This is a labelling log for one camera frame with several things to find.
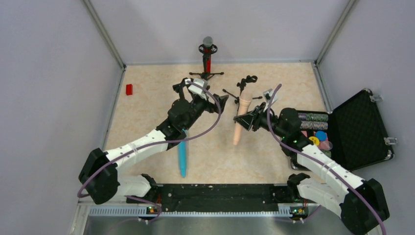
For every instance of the small red block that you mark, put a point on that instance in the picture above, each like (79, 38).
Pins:
(129, 89)

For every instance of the yellow round chip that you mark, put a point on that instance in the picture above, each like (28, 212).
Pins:
(315, 140)

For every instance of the shock mount tripod stand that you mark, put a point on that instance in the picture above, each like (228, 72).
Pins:
(203, 75)

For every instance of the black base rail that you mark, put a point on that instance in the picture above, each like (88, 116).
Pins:
(225, 197)

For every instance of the black carrying case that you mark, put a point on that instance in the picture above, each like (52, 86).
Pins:
(356, 134)

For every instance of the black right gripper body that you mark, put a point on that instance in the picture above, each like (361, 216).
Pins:
(255, 118)

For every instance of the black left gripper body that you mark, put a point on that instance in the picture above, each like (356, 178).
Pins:
(210, 105)

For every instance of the blue round chip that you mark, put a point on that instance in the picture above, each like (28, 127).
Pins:
(321, 135)

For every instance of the red glitter microphone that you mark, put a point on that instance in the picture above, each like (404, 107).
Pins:
(207, 49)

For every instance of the blue microphone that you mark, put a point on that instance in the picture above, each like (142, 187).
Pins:
(182, 158)

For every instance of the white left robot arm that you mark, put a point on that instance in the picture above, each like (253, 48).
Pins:
(99, 175)

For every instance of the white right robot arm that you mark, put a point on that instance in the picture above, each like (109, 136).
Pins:
(360, 204)

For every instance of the beige microphone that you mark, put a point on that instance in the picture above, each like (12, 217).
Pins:
(245, 100)

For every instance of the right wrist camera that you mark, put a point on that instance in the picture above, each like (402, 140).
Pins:
(268, 98)

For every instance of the round base mic stand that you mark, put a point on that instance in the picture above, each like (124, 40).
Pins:
(179, 88)

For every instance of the black tripod mic stand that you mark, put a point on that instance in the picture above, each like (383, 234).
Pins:
(242, 85)

